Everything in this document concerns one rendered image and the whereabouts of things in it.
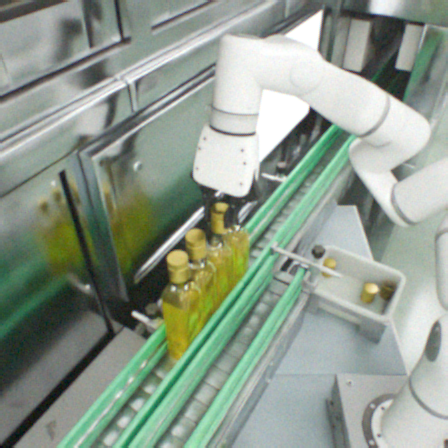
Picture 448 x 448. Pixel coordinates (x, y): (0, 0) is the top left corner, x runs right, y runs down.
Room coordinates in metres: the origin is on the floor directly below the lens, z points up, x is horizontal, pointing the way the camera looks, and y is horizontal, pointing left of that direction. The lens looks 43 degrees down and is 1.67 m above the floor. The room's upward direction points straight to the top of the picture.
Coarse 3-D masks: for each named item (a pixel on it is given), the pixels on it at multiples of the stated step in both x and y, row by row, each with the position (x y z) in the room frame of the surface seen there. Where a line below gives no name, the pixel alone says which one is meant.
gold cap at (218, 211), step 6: (216, 204) 0.59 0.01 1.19; (222, 204) 0.59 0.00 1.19; (216, 210) 0.57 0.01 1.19; (222, 210) 0.57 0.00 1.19; (216, 216) 0.56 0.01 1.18; (222, 216) 0.56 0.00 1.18; (216, 222) 0.56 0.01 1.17; (222, 222) 0.56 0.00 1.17; (216, 228) 0.56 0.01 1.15; (222, 228) 0.56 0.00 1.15
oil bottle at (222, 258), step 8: (208, 248) 0.57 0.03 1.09; (224, 248) 0.57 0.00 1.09; (208, 256) 0.56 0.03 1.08; (216, 256) 0.56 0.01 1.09; (224, 256) 0.56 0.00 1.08; (216, 264) 0.55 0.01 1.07; (224, 264) 0.56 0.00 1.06; (224, 272) 0.56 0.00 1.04; (224, 280) 0.56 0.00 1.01; (224, 288) 0.56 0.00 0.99; (224, 296) 0.56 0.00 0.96
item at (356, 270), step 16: (336, 256) 0.81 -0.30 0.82; (352, 256) 0.79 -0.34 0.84; (320, 272) 0.79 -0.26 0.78; (352, 272) 0.78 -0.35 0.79; (368, 272) 0.76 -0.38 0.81; (384, 272) 0.74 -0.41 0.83; (400, 272) 0.73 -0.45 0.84; (320, 288) 0.74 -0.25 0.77; (336, 288) 0.74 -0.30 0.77; (352, 288) 0.74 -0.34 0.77; (400, 288) 0.68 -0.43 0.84; (352, 304) 0.63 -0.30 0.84; (368, 304) 0.69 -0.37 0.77; (384, 304) 0.69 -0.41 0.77; (384, 320) 0.59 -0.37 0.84
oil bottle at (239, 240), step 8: (240, 224) 0.64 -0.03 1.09; (232, 232) 0.61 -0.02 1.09; (240, 232) 0.62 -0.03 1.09; (248, 232) 0.63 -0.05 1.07; (224, 240) 0.61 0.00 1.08; (232, 240) 0.60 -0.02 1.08; (240, 240) 0.61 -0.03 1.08; (248, 240) 0.63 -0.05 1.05; (232, 248) 0.59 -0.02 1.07; (240, 248) 0.60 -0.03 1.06; (248, 248) 0.63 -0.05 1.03; (232, 256) 0.60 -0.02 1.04; (240, 256) 0.60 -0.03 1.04; (232, 264) 0.60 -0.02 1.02; (240, 264) 0.61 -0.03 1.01; (232, 272) 0.59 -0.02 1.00; (240, 272) 0.61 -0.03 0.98; (232, 280) 0.59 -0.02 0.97; (232, 288) 0.59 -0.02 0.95
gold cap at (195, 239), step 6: (186, 234) 0.54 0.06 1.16; (192, 234) 0.54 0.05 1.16; (198, 234) 0.54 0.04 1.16; (204, 234) 0.54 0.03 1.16; (186, 240) 0.52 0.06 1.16; (192, 240) 0.52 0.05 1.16; (198, 240) 0.52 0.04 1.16; (204, 240) 0.53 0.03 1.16; (186, 246) 0.53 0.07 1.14; (192, 246) 0.52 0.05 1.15; (198, 246) 0.52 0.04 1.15; (204, 246) 0.53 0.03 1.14; (186, 252) 0.53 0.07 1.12; (192, 252) 0.52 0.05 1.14; (198, 252) 0.52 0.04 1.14; (204, 252) 0.53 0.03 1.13; (192, 258) 0.52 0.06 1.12; (198, 258) 0.52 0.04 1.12
